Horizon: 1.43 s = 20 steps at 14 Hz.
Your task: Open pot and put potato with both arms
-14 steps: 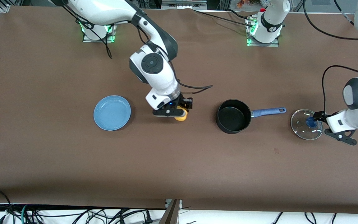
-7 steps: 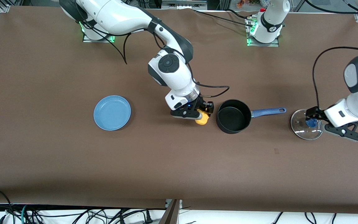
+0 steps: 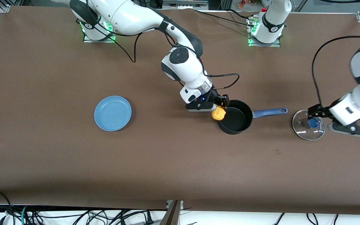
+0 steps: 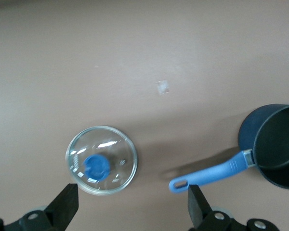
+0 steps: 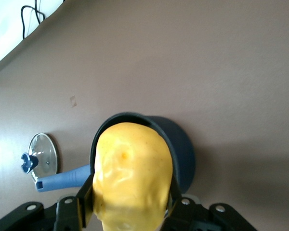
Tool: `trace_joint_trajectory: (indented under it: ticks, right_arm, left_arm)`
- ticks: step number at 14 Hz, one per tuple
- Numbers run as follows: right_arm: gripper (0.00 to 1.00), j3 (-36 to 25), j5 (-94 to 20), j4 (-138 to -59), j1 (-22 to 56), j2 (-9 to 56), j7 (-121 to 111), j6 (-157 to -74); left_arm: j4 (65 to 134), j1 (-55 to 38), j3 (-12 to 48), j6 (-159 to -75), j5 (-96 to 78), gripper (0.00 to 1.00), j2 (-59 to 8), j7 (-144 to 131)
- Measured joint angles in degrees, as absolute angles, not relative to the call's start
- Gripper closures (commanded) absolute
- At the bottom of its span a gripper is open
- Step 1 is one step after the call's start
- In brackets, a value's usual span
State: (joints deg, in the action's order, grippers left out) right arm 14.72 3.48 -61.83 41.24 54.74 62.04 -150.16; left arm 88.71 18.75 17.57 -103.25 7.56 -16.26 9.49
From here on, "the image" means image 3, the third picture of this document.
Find yellow potato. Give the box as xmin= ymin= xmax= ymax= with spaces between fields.
xmin=211 ymin=106 xmax=226 ymax=121

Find glass lid with blue knob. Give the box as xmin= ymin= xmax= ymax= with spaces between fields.
xmin=292 ymin=109 xmax=325 ymax=141

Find brown table cover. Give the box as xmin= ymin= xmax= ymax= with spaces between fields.
xmin=0 ymin=6 xmax=360 ymax=215

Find blue round plate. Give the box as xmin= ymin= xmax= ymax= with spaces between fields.
xmin=94 ymin=96 xmax=132 ymax=132

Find black pot with blue handle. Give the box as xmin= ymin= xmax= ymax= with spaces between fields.
xmin=217 ymin=100 xmax=288 ymax=135

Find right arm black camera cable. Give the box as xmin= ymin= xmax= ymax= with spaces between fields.
xmin=86 ymin=19 xmax=240 ymax=90

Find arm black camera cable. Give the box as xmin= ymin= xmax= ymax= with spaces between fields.
xmin=86 ymin=19 xmax=240 ymax=90
xmin=312 ymin=35 xmax=360 ymax=108

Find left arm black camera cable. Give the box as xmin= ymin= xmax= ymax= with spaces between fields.
xmin=312 ymin=35 xmax=360 ymax=108

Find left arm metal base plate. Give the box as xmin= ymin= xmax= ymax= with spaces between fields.
xmin=247 ymin=16 xmax=281 ymax=47

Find black cable across table cover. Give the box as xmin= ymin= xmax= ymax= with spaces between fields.
xmin=194 ymin=9 xmax=256 ymax=27

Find silver aluminium rail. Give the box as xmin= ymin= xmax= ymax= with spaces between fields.
xmin=162 ymin=0 xmax=209 ymax=10

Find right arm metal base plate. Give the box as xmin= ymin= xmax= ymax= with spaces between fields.
xmin=83 ymin=12 xmax=117 ymax=43

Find aluminium frame post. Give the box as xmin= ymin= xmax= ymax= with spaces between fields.
xmin=159 ymin=200 xmax=183 ymax=225

